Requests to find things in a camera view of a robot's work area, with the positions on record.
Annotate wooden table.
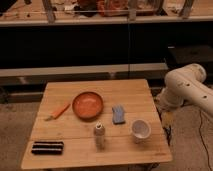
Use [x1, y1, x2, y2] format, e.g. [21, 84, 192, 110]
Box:
[21, 79, 172, 169]

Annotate orange bowl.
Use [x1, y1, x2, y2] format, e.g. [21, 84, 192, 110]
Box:
[72, 92, 104, 120]

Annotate orange carrot toy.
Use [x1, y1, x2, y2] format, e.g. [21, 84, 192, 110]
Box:
[46, 103, 70, 121]

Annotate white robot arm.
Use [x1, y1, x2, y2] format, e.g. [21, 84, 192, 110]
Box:
[155, 63, 213, 130]

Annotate black brush block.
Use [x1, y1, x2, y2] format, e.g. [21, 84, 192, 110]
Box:
[31, 141, 64, 155]

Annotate blue sponge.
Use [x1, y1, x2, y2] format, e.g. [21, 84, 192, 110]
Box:
[112, 105, 125, 124]

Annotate wooden shelf bench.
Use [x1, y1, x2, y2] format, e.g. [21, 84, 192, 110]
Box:
[0, 63, 169, 86]

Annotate black box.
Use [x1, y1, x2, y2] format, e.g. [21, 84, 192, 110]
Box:
[166, 45, 213, 73]

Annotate clear plastic bottle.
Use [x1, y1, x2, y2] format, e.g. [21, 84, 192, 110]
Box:
[93, 122, 105, 149]

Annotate black cable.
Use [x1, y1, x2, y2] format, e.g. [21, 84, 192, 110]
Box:
[198, 109, 213, 164]

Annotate white cup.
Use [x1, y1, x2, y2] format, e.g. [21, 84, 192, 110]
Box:
[131, 120, 151, 144]

